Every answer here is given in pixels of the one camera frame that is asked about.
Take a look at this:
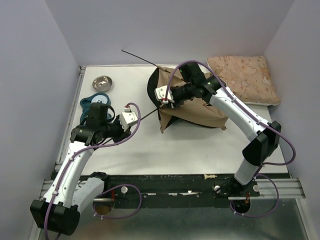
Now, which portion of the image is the black tent pole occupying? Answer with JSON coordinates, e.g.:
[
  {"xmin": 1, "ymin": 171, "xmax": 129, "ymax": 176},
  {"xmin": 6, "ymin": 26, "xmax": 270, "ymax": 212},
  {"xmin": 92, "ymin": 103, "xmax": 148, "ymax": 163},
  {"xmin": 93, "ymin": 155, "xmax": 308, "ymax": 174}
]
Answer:
[{"xmin": 121, "ymin": 49, "xmax": 181, "ymax": 122}]

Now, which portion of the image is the beige fabric pet tent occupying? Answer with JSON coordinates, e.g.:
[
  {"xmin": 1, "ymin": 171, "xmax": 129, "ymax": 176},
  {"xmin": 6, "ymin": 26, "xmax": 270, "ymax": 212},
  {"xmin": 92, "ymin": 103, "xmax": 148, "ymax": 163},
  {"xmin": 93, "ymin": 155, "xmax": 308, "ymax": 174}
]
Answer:
[{"xmin": 146, "ymin": 66, "xmax": 228, "ymax": 133}]

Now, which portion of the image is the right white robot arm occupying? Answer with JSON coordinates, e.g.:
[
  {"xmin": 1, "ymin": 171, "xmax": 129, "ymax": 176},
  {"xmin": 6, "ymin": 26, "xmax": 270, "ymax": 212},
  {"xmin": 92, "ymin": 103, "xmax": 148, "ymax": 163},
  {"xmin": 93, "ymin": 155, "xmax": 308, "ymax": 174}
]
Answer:
[{"xmin": 154, "ymin": 60, "xmax": 281, "ymax": 196}]

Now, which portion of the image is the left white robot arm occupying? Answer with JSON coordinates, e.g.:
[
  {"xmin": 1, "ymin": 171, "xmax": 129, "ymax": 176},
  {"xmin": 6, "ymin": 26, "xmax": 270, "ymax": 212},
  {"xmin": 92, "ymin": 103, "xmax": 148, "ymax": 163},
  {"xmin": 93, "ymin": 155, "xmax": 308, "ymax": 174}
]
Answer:
[{"xmin": 30, "ymin": 102, "xmax": 141, "ymax": 239}]

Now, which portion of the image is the steel pet bowl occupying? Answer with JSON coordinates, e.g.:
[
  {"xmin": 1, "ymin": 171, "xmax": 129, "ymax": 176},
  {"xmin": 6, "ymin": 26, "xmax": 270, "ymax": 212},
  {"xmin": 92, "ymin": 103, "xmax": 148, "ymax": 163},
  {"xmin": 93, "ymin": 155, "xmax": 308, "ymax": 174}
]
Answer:
[{"xmin": 92, "ymin": 75, "xmax": 113, "ymax": 93}]

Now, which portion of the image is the teal bowl stand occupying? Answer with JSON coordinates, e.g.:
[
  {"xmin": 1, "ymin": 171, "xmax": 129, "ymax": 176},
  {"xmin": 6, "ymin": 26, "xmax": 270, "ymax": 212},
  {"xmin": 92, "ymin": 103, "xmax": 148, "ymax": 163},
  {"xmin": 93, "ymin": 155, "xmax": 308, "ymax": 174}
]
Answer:
[{"xmin": 79, "ymin": 92, "xmax": 111, "ymax": 124}]

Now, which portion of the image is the pink patterned pillow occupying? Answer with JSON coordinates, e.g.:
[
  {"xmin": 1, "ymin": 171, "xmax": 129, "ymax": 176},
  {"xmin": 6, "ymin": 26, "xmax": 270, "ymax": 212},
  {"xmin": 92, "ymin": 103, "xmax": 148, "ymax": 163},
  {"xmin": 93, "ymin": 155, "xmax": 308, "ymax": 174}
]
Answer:
[{"xmin": 207, "ymin": 55, "xmax": 281, "ymax": 106}]

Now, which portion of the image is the white chess piece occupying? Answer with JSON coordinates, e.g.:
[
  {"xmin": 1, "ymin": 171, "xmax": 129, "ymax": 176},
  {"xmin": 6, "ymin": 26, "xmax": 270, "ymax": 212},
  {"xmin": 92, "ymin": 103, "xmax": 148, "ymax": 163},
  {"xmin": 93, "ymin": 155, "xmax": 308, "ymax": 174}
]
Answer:
[{"xmin": 203, "ymin": 174, "xmax": 217, "ymax": 180}]

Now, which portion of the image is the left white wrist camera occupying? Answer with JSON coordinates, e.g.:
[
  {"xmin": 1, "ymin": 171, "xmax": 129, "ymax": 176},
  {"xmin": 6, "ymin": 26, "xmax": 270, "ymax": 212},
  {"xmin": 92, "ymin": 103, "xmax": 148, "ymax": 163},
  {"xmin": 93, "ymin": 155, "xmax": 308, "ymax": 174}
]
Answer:
[{"xmin": 119, "ymin": 106, "xmax": 138, "ymax": 131}]

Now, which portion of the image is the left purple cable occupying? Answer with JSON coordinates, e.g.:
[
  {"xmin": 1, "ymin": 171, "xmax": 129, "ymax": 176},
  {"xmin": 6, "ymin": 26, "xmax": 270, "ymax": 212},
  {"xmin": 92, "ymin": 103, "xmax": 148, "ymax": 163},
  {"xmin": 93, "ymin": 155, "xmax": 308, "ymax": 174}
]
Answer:
[{"xmin": 43, "ymin": 101, "xmax": 143, "ymax": 240}]

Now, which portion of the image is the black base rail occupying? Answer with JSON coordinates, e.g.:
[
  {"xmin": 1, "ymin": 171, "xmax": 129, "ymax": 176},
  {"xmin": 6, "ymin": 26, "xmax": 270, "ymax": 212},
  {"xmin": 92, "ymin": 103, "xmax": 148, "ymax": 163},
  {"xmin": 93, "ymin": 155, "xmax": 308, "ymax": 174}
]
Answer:
[{"xmin": 82, "ymin": 172, "xmax": 262, "ymax": 210}]

